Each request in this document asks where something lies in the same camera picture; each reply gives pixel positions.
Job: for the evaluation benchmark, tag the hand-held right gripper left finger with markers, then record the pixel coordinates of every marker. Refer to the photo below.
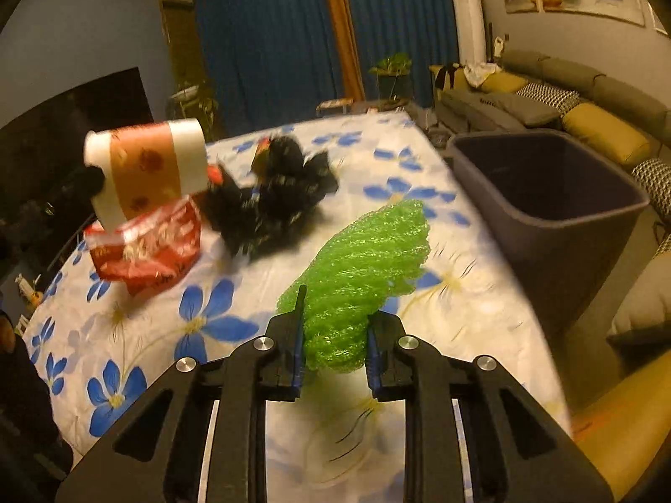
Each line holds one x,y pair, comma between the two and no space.
300,348

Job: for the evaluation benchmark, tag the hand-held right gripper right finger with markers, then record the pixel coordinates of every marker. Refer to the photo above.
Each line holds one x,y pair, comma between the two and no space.
372,351

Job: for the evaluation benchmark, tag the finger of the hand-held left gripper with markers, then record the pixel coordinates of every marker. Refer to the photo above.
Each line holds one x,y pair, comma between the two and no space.
86,182

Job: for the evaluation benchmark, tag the white orange paper cup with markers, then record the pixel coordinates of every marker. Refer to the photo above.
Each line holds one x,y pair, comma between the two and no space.
147,167

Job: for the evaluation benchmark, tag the green foam net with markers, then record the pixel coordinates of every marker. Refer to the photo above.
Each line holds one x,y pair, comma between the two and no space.
361,272

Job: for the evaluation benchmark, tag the red plastic snack bag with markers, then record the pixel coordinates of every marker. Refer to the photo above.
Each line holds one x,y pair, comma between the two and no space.
152,251

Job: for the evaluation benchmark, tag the black plastic bag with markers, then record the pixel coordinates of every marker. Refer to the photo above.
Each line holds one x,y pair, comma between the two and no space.
272,194

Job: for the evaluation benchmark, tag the dark grey trash bin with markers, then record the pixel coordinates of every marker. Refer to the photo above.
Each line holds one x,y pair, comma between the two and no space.
524,178

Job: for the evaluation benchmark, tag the black television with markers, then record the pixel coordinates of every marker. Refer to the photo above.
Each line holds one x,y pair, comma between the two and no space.
52,126

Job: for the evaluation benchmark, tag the trailing potted plant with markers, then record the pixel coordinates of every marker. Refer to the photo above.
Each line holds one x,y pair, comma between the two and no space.
191,105

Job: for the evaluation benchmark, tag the blue floral tablecloth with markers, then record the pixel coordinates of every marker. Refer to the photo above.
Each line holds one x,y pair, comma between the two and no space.
157,335

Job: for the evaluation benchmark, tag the wooden blind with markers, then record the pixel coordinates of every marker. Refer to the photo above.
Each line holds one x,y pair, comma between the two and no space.
178,47

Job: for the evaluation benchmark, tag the blue curtain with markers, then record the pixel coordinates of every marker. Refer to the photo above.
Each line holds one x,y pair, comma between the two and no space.
403,21
262,52

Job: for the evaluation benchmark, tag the person's dark clothing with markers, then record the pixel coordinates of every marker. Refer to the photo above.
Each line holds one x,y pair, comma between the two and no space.
31,403

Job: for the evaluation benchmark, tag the flat printed box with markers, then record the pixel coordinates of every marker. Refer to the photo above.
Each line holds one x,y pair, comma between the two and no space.
335,107

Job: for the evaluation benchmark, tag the large yellow cushion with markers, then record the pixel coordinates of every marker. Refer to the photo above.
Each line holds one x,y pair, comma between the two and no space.
624,424

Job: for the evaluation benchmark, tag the grey pillow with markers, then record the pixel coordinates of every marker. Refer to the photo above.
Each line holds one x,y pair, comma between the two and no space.
645,309
516,110

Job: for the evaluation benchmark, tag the black garment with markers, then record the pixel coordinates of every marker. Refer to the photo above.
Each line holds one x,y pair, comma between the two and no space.
445,76

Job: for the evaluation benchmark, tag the green potted plant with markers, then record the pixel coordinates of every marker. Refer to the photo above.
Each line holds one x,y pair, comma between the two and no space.
390,64

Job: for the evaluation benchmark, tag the orange curtain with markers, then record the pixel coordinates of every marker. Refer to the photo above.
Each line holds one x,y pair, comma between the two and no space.
340,31

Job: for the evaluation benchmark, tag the white cloth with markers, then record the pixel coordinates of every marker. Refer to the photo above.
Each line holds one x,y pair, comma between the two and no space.
479,73

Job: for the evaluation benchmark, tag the small yellow pillow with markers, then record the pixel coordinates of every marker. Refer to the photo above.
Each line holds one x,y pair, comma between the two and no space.
503,83

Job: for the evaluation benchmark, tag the black white patterned pillow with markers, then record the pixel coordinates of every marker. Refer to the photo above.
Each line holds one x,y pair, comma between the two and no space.
548,97
655,183

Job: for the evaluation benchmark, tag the white standing air conditioner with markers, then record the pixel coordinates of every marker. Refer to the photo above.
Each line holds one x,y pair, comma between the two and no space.
469,26

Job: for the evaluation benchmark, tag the grey sofa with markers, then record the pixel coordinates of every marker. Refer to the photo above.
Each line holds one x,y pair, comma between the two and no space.
603,89

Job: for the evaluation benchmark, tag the grey abstract painting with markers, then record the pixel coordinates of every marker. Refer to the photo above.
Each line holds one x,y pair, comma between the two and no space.
661,23

